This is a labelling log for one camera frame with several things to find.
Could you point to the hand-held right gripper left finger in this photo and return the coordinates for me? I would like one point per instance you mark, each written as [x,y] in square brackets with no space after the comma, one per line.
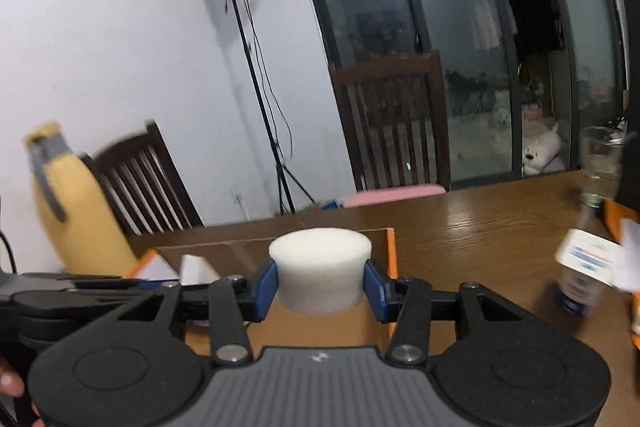
[267,292]

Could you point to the white foam cylinder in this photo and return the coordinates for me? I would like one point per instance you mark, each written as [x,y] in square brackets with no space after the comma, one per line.
[320,267]

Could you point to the white paper sheet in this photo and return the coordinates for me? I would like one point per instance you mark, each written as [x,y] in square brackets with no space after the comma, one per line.
[631,257]

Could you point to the white triangular foam piece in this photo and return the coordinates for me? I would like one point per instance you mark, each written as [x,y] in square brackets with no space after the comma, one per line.
[197,272]

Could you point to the white plush dog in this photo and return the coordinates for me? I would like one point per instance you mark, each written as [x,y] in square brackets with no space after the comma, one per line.
[542,149]

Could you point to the orange cardboard box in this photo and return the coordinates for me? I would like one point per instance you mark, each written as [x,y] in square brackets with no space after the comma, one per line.
[320,332]

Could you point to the person's left hand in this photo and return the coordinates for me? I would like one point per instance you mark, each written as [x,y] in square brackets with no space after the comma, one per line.
[10,379]

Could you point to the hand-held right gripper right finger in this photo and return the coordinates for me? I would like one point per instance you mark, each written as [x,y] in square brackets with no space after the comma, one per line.
[373,291]

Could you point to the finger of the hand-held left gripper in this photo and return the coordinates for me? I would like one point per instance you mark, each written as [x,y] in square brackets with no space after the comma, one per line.
[120,285]

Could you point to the dark wooden slatted chair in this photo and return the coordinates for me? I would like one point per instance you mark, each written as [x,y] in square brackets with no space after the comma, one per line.
[150,147]
[385,72]

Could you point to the small blue object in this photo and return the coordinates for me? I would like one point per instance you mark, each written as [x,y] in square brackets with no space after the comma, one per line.
[332,204]

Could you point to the clear plastic water bottle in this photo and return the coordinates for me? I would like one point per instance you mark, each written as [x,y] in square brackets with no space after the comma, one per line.
[582,257]

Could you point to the black tripod stand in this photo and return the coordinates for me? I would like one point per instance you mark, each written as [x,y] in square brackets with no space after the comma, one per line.
[260,92]

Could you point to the yellow thermos jug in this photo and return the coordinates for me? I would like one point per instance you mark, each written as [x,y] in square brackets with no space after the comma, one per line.
[85,217]

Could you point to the pink seat cushion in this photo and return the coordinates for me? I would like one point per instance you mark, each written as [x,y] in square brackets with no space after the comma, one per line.
[395,196]

